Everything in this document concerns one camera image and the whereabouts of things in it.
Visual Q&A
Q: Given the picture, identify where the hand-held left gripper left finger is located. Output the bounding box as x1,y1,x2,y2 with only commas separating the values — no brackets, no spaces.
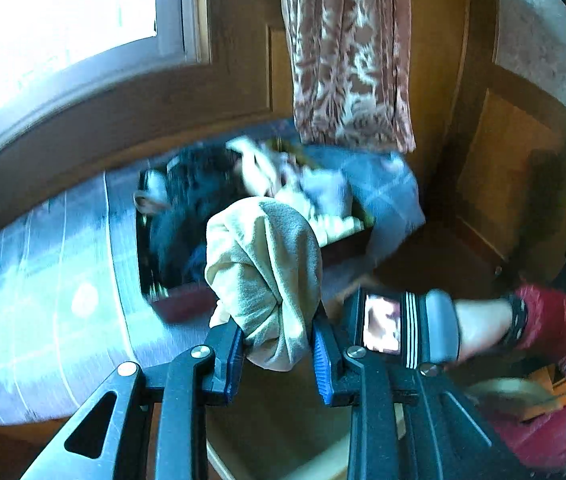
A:
20,320,245,480

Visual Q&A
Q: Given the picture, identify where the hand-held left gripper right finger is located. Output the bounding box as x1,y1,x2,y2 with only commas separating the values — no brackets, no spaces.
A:
312,321,528,480

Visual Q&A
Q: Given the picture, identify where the red tin box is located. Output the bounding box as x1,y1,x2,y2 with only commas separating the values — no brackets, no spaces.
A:
134,132,377,325

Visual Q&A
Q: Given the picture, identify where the wooden drawer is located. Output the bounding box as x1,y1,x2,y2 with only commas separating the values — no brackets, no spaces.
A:
203,360,414,480

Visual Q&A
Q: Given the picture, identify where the cream towelling sock bundle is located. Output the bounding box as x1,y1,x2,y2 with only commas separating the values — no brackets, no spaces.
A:
204,196,325,372

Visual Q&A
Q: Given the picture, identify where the black fuzzy sock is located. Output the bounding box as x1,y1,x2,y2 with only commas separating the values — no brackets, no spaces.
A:
149,205,214,291

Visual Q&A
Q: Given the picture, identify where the black fluffy sock bundle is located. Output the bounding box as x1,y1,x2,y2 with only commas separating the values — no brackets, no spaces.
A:
165,146,244,211

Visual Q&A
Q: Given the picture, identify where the person's right hand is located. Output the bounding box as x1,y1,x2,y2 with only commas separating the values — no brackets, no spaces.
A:
454,296,514,362

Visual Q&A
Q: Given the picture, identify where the pale round rim object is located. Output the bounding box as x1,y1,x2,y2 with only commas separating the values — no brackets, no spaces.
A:
465,377,558,413

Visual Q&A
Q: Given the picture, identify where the person's red jacket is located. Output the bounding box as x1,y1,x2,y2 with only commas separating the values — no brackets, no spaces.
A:
483,385,566,476

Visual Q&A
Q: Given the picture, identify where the blue checked cloth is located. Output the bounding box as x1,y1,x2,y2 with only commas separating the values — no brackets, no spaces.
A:
0,117,426,426

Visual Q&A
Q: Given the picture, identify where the brown patterned curtain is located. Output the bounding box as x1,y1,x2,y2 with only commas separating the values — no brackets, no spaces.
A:
273,0,416,153

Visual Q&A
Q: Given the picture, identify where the window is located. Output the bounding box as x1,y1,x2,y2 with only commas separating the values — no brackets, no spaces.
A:
0,0,212,143

